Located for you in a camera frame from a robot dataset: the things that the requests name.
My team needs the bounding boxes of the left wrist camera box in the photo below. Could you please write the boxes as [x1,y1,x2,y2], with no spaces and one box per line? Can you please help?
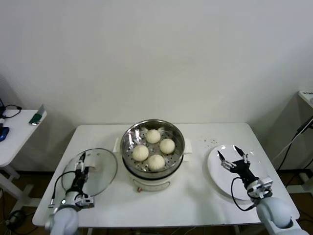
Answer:
[78,194,95,209]

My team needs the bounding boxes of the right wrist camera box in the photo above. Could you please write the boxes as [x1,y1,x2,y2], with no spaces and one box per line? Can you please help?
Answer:
[256,178,274,196]

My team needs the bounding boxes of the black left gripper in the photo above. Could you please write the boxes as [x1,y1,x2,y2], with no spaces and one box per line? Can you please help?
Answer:
[72,151,90,193]

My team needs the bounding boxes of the dark crumbs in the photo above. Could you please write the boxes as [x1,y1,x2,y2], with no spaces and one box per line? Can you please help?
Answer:
[199,138,218,147]

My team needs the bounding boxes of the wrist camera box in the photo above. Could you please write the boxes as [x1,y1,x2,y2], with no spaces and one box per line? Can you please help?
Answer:
[256,178,274,196]
[78,194,95,209]

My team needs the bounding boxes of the white cabinet with label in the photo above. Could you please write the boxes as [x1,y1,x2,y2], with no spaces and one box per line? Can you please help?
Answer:
[297,90,313,110]

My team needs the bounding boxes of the blue object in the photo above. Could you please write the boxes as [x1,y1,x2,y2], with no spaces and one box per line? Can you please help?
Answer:
[0,127,10,142]

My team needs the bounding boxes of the black cable on side table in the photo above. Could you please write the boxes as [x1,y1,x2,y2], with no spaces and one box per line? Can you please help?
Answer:
[0,99,22,120]

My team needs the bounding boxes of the black floor cables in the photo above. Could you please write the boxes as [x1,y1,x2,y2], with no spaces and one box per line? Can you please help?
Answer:
[0,188,37,233]

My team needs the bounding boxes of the white side table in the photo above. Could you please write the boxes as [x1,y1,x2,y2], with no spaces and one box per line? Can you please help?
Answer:
[0,109,47,216]

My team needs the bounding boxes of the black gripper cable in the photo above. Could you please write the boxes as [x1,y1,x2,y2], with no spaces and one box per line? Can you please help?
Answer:
[48,170,76,209]
[230,177,257,212]

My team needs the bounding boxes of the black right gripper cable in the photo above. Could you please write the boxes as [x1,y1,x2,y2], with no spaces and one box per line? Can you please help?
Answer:
[230,177,257,212]

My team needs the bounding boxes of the white electric cooker base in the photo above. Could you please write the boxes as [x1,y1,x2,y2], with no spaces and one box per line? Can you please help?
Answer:
[113,138,193,194]

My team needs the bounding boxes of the green and white small device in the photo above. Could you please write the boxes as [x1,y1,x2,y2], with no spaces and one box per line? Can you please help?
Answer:
[28,104,47,126]

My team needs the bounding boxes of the white steamed baozi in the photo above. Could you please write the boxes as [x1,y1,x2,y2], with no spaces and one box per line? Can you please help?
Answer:
[159,139,176,154]
[132,144,150,162]
[147,154,166,172]
[146,129,161,144]

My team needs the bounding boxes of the white stand base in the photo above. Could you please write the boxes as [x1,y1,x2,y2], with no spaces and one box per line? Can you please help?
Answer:
[285,168,313,194]

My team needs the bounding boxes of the large white plate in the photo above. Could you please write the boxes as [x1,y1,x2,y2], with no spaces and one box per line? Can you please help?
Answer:
[206,144,270,201]

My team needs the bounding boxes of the glass lid with beige handle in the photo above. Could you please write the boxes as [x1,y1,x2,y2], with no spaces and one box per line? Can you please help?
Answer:
[61,148,118,198]

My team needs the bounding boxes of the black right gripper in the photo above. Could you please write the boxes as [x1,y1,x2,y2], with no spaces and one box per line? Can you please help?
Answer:
[217,145,258,184]

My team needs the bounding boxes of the steel perforated steamer basket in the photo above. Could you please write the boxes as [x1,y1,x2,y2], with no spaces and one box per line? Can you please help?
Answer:
[120,119,185,177]

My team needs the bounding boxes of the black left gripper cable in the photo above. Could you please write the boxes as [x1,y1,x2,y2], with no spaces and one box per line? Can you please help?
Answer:
[48,170,76,209]

